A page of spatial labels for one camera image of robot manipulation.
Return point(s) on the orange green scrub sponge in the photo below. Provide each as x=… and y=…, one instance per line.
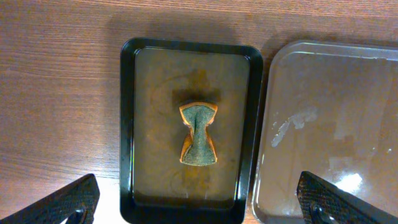
x=198, y=148

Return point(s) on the brown serving tray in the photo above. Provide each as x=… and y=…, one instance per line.
x=331, y=109

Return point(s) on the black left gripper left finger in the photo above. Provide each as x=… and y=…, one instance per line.
x=74, y=203

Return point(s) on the black water basin tray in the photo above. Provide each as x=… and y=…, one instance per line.
x=157, y=77

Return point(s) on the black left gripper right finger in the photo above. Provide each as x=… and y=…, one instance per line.
x=322, y=203

